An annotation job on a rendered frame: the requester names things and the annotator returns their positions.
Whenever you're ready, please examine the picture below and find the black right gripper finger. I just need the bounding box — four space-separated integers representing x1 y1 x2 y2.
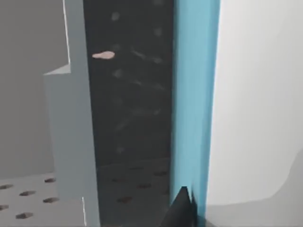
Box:
162 186 197 227

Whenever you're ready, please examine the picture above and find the grey pierced drawer inside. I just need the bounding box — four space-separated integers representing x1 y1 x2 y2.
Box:
0 0 175 227

